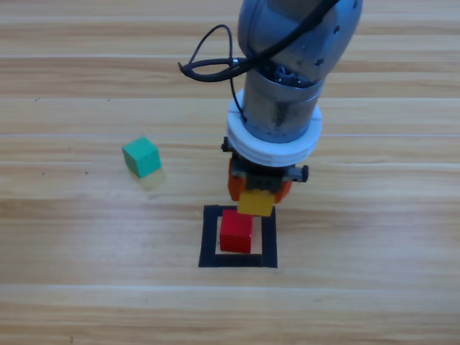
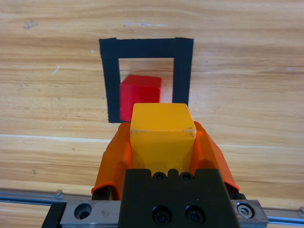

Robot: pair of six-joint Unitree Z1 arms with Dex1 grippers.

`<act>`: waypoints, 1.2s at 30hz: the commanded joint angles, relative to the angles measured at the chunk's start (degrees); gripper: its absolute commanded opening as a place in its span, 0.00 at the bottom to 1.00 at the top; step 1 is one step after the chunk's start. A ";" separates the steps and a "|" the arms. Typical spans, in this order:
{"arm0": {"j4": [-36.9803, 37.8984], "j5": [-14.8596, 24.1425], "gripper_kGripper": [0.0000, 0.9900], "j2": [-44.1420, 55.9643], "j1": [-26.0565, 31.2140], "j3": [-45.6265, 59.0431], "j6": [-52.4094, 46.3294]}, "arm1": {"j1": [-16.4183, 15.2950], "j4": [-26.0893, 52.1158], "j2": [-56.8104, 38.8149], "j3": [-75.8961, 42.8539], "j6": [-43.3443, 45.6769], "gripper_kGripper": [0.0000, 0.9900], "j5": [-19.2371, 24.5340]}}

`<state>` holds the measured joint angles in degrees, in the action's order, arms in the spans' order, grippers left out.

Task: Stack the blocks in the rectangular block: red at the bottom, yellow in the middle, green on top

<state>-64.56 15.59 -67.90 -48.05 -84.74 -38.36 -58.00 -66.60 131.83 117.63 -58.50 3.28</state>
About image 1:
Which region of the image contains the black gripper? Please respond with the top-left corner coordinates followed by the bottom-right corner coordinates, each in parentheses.
top-left (221, 136), bottom-right (310, 205)

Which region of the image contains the yellow wooden block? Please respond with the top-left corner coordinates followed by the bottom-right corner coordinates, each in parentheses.
top-left (236, 190), bottom-right (276, 218)

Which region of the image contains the red wooden block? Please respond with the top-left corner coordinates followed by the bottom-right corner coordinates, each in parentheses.
top-left (218, 209), bottom-right (254, 253)

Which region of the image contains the green wooden block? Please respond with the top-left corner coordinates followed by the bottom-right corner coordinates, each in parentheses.
top-left (121, 137), bottom-right (162, 179)

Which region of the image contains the black tape square outline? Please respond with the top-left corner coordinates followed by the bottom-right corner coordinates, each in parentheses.
top-left (198, 204), bottom-right (279, 270)

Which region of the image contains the white wrist ring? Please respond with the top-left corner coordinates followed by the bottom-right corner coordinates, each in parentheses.
top-left (226, 88), bottom-right (323, 168)

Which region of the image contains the thin gripper cable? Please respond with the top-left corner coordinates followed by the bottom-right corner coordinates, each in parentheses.
top-left (192, 24), bottom-right (249, 121)

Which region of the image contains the thick black camera cable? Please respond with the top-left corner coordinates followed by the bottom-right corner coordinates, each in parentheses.
top-left (177, 0), bottom-right (341, 83)

